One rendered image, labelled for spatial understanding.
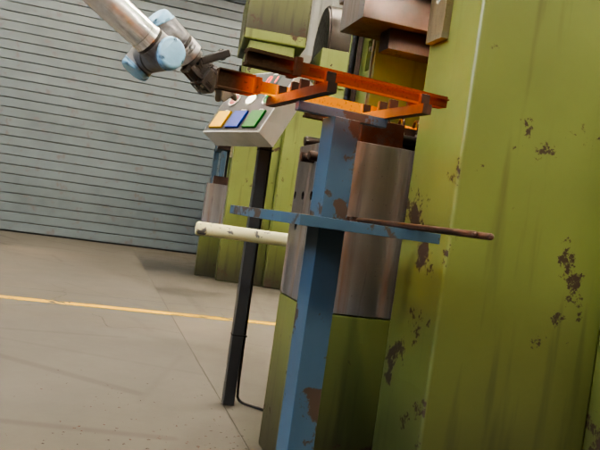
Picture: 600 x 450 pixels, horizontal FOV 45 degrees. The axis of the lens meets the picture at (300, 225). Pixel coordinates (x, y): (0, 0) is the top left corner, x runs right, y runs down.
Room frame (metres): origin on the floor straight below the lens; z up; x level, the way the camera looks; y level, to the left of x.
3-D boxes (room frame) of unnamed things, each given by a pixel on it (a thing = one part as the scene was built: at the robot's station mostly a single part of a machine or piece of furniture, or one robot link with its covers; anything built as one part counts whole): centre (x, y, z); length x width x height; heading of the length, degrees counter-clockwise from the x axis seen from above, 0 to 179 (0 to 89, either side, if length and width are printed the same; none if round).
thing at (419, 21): (2.14, -0.26, 1.32); 0.42 x 0.20 x 0.10; 106
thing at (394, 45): (2.12, -0.31, 1.24); 0.30 x 0.07 x 0.06; 106
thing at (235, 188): (7.41, -0.08, 1.45); 2.20 x 1.23 x 2.90; 106
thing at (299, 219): (1.52, -0.06, 0.70); 0.40 x 0.30 x 0.02; 24
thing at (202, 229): (2.39, 0.12, 0.62); 0.44 x 0.05 x 0.05; 106
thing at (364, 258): (2.09, -0.29, 0.69); 0.56 x 0.38 x 0.45; 106
